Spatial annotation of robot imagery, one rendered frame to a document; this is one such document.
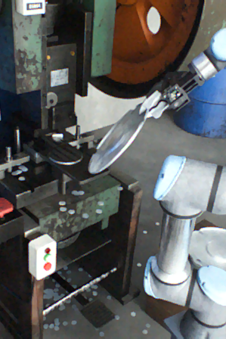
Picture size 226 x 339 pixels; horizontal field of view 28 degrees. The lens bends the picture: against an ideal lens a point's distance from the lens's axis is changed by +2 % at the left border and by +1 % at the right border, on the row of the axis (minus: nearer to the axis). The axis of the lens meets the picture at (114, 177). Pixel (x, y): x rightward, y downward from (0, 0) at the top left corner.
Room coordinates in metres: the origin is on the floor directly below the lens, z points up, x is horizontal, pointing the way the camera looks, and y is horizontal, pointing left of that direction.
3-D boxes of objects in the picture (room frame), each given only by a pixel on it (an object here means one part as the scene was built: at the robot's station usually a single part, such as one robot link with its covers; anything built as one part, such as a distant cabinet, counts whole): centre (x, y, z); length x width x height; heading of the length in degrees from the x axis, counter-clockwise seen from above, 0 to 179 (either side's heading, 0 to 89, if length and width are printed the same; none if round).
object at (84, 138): (1.64, 0.16, 0.76); 0.17 x 0.06 x 0.10; 136
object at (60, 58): (1.49, 0.25, 1.04); 0.17 x 0.15 x 0.30; 46
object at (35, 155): (1.51, 0.28, 0.76); 0.15 x 0.09 x 0.05; 136
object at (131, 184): (1.80, 0.19, 0.45); 0.92 x 0.12 x 0.90; 46
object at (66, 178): (1.39, 0.16, 0.72); 0.25 x 0.14 x 0.14; 46
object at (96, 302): (1.42, 0.18, 0.14); 0.59 x 0.10 x 0.05; 46
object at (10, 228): (1.13, 0.33, 0.62); 0.10 x 0.06 x 0.20; 136
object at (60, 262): (1.52, 0.29, 0.31); 0.43 x 0.42 x 0.01; 136
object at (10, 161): (1.39, 0.40, 0.76); 0.17 x 0.06 x 0.10; 136
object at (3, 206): (1.12, 0.35, 0.72); 0.07 x 0.06 x 0.08; 46
